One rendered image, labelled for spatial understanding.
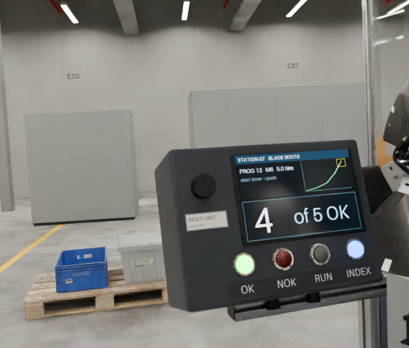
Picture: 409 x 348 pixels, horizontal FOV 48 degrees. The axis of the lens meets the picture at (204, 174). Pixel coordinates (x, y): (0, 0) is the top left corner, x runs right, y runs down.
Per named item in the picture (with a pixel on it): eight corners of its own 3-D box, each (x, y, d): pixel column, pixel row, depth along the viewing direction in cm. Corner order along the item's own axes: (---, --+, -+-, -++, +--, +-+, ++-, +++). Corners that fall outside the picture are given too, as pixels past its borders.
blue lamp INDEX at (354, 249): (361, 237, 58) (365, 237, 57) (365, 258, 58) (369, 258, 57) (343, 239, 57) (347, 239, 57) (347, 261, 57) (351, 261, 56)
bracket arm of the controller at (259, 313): (374, 289, 69) (373, 270, 69) (387, 295, 66) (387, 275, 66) (226, 314, 62) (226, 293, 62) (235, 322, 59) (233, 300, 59)
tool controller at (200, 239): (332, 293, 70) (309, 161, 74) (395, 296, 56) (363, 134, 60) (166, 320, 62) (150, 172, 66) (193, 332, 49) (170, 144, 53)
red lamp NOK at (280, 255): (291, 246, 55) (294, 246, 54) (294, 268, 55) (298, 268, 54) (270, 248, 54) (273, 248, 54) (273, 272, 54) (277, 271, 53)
